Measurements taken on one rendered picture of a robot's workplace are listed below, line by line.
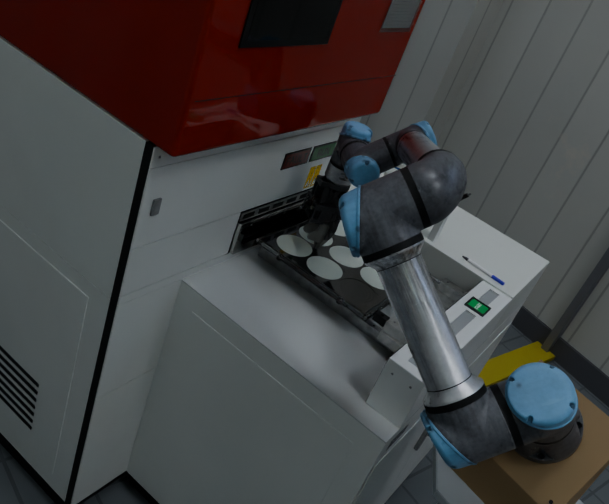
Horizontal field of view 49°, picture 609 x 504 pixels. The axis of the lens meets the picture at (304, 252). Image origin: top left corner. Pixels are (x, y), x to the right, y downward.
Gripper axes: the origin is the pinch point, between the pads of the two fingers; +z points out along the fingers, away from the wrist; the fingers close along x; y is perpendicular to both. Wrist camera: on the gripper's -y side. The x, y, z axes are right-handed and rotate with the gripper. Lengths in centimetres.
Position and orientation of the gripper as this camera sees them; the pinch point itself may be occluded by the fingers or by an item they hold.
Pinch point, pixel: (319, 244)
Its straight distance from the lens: 181.8
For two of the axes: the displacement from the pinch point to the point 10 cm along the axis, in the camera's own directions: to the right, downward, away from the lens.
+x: 2.9, 5.9, -7.5
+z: -3.2, 8.0, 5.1
